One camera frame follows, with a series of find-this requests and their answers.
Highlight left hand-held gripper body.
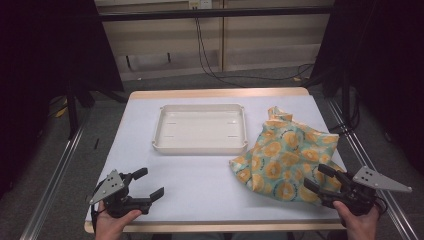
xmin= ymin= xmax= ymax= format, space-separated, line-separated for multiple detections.
xmin=89 ymin=169 xmax=152 ymax=219

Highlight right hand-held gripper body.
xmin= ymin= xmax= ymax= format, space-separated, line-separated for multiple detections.
xmin=319 ymin=165 xmax=413 ymax=216

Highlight orange-print cloth bag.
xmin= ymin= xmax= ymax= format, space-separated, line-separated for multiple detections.
xmin=229 ymin=106 xmax=346 ymax=205

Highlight person's right hand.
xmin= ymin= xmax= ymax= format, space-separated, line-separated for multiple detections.
xmin=333 ymin=200 xmax=381 ymax=240

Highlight person's left hand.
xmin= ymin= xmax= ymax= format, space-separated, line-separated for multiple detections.
xmin=94 ymin=202 xmax=143 ymax=240

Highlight white table mat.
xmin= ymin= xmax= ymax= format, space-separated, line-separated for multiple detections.
xmin=85 ymin=94 xmax=348 ymax=224

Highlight white plastic tray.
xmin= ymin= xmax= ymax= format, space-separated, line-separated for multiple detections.
xmin=152 ymin=103 xmax=249 ymax=156

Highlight black metal stand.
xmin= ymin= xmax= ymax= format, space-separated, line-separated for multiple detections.
xmin=64 ymin=79 xmax=128 ymax=140
xmin=304 ymin=64 xmax=356 ymax=133

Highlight wooden table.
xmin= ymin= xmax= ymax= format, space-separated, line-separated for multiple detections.
xmin=83 ymin=87 xmax=348 ymax=234

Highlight dark curtain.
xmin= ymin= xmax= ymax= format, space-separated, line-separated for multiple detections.
xmin=0 ymin=0 xmax=125 ymax=199
xmin=308 ymin=0 xmax=424 ymax=176

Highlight beige cabinet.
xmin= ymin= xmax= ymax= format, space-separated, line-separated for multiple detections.
xmin=94 ymin=0 xmax=335 ymax=82

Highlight black horizontal bar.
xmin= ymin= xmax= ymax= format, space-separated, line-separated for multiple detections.
xmin=99 ymin=6 xmax=334 ymax=22

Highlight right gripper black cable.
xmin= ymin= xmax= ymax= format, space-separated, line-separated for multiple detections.
xmin=372 ymin=195 xmax=389 ymax=218

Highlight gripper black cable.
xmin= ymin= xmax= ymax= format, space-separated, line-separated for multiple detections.
xmin=372 ymin=195 xmax=389 ymax=218
xmin=89 ymin=186 xmax=102 ymax=233

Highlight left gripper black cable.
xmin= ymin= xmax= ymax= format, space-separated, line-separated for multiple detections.
xmin=89 ymin=186 xmax=102 ymax=233

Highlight aluminium rail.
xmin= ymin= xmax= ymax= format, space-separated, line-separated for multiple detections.
xmin=19 ymin=113 xmax=92 ymax=240
xmin=325 ymin=98 xmax=420 ymax=240

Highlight black floor cables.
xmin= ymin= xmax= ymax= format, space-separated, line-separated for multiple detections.
xmin=194 ymin=18 xmax=315 ymax=89

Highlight white wall socket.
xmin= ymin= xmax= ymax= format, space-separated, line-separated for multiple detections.
xmin=188 ymin=0 xmax=213 ymax=10

